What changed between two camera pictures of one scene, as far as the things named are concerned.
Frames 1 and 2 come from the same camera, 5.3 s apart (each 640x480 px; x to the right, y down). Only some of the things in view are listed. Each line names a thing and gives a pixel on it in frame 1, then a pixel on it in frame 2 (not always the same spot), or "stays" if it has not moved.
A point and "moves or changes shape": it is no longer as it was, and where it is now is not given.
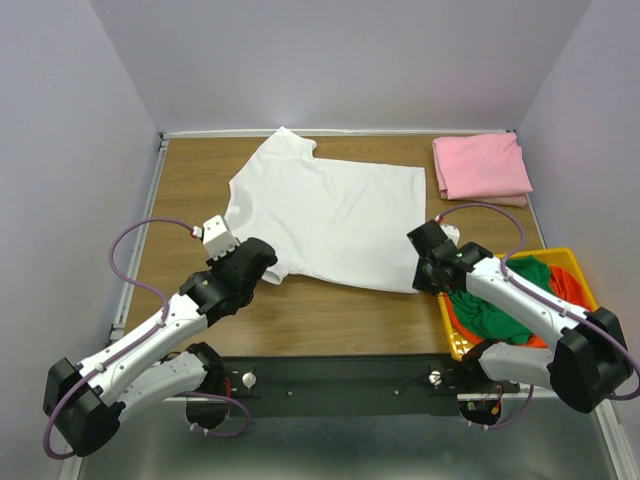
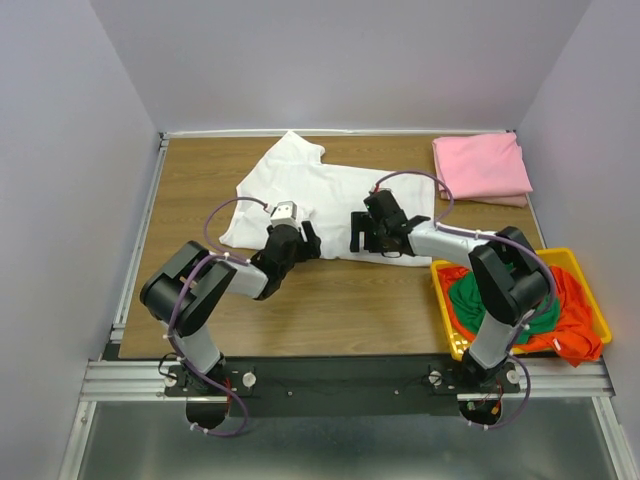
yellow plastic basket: (567, 259) stays
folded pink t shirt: (486, 169) stays
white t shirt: (329, 221) moves or changes shape
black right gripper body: (424, 277) -> (377, 242)
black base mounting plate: (397, 385) stays
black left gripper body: (220, 262) -> (299, 256)
